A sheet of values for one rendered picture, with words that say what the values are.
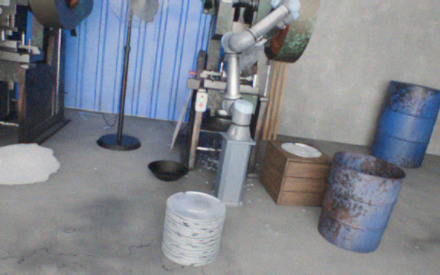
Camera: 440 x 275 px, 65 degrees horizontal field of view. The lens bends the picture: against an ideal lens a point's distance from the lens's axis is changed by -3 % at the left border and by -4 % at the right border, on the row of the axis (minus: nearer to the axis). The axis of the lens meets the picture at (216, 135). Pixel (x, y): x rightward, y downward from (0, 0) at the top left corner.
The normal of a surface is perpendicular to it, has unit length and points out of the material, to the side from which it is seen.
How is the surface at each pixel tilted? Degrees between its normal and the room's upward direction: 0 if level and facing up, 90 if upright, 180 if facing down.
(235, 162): 90
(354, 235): 92
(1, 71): 90
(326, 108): 90
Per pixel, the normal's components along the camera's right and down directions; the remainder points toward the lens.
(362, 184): -0.43, 0.22
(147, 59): 0.10, 0.29
